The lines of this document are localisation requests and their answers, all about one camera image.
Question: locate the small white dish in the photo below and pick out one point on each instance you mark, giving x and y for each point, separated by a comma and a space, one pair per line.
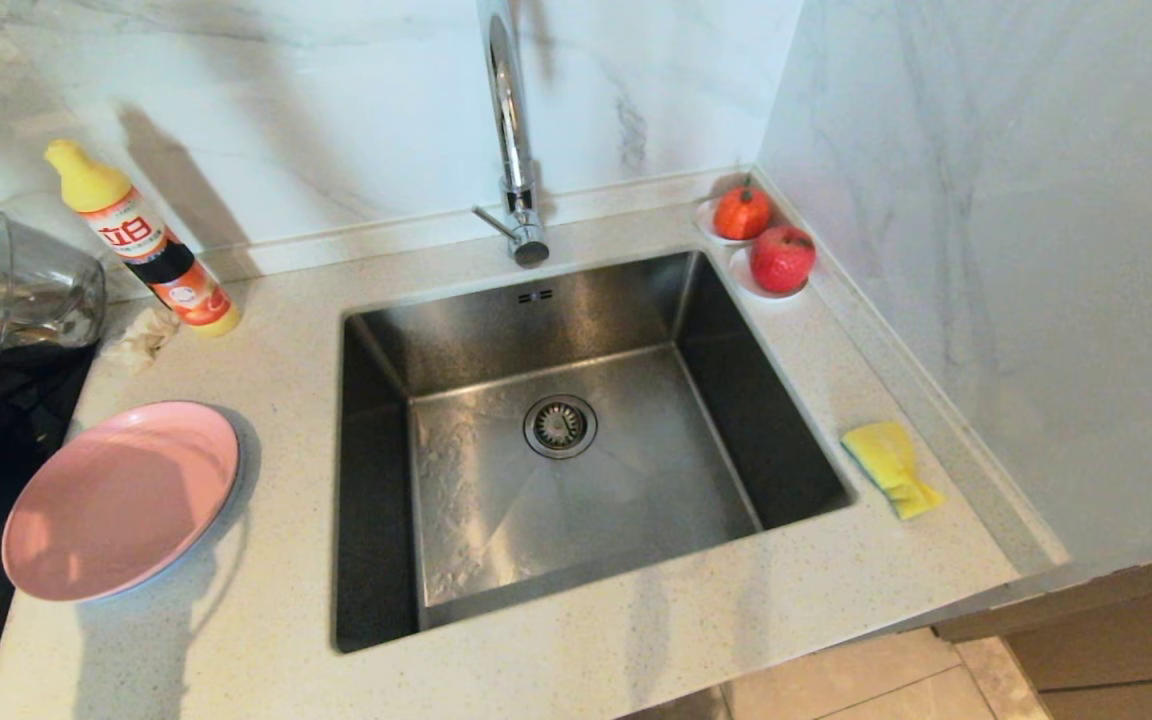
744, 284
706, 222

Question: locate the wooden cabinet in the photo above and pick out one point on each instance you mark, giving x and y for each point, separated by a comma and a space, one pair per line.
1106, 640

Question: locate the grey plate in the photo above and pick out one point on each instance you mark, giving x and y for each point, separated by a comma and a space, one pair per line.
239, 490

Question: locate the clear glass jug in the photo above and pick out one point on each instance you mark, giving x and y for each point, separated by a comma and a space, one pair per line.
36, 285

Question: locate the red toy apple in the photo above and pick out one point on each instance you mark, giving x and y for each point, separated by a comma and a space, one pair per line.
782, 259

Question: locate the pink plate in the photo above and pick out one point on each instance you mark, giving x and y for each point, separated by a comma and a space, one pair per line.
121, 500

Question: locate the orange dish soap bottle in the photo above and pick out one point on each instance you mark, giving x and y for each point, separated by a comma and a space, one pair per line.
141, 240

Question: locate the metal drain strainer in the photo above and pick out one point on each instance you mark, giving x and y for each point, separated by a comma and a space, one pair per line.
560, 426

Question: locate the chrome faucet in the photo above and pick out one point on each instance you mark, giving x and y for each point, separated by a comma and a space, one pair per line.
511, 110

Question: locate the stainless steel sink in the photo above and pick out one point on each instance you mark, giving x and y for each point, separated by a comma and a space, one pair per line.
576, 520

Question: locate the yellow green sponge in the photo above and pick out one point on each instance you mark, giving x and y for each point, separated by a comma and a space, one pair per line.
886, 455

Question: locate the orange toy pumpkin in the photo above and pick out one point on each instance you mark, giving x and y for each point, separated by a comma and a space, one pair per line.
742, 212

